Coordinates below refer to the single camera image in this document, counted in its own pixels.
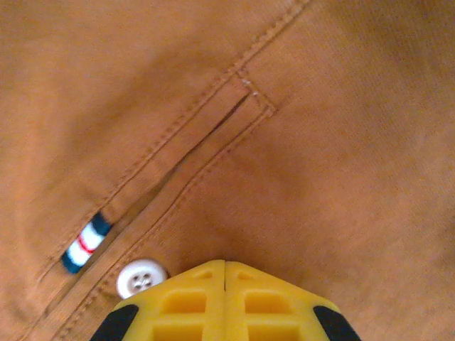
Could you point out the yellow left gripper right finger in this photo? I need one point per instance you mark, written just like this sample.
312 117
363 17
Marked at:
263 284

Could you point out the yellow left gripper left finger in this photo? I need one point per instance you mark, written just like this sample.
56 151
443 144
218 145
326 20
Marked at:
188 284

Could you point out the brown long pants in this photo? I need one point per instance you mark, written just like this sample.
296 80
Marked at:
320 160

